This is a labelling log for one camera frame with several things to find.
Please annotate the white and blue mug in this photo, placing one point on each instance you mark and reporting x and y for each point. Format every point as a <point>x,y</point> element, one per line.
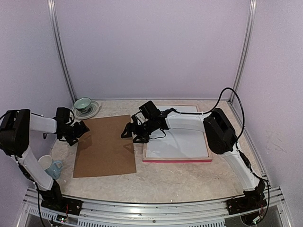
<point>51,166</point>

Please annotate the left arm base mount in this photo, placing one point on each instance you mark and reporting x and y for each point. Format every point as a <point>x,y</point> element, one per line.
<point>54,200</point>

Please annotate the aluminium front rail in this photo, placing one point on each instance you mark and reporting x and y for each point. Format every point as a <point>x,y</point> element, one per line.
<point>200,213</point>

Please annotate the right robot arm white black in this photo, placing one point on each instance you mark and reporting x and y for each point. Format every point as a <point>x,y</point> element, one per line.
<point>220,134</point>

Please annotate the green ceramic bowl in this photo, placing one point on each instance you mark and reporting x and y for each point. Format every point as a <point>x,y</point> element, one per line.
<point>83,105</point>

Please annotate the pink wooden picture frame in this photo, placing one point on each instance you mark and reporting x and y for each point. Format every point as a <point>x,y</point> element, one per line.
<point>177,159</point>

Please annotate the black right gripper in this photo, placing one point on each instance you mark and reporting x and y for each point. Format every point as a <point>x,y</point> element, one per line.
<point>129,126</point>

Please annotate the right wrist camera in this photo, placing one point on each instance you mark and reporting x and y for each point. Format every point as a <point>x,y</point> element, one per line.
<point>136,119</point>

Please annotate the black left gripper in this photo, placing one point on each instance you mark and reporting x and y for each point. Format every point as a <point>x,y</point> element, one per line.
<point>82,131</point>

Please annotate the right aluminium corner post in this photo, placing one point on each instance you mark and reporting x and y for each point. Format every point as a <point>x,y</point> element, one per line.
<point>246,44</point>

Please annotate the aluminium corner post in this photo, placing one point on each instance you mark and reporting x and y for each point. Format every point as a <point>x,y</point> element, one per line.
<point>59,47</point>
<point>246,44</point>

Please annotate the white mat board lower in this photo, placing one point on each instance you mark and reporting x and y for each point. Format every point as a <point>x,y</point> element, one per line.
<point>175,146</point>

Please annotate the left aluminium corner post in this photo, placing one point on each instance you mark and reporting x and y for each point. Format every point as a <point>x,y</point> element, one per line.
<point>59,47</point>

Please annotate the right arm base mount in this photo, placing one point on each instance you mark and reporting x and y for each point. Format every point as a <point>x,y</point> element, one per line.
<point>250,201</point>

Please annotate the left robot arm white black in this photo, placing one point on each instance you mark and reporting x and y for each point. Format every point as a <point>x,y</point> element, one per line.
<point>15,128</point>

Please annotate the brown backing board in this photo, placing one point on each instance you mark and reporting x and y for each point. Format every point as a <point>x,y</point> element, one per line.
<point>102,151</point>

